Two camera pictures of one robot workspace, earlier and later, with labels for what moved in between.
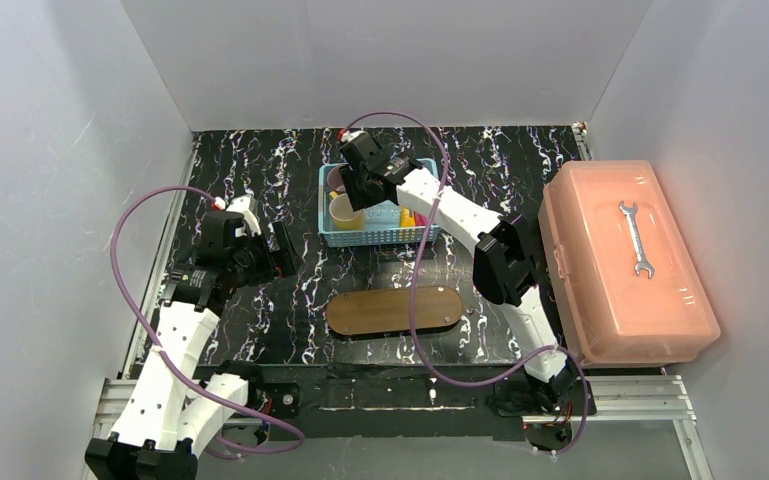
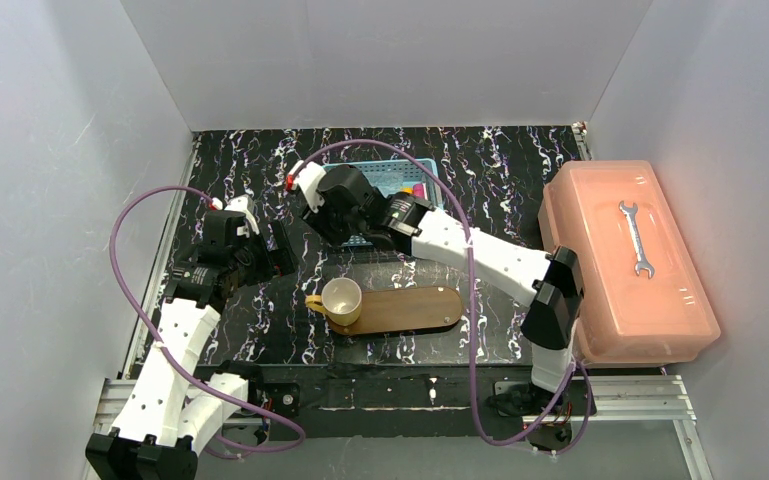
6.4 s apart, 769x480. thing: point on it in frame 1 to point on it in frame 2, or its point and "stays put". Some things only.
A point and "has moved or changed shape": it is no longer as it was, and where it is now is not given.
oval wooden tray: (388, 310) stays put
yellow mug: (343, 215) has moved or changed shape
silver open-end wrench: (642, 265) stays put
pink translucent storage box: (626, 285) stays put
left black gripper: (275, 250) stays put
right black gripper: (363, 186) to (330, 221)
